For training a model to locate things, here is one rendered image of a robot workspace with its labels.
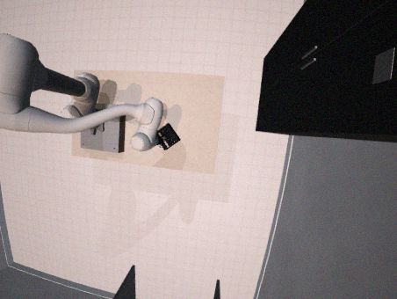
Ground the black lighting desk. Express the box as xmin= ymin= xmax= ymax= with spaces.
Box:
xmin=157 ymin=123 xmax=180 ymax=150

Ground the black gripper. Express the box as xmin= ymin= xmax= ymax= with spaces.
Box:
xmin=156 ymin=134 xmax=165 ymax=148

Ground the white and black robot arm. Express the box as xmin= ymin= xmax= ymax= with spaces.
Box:
xmin=0 ymin=33 xmax=163 ymax=151

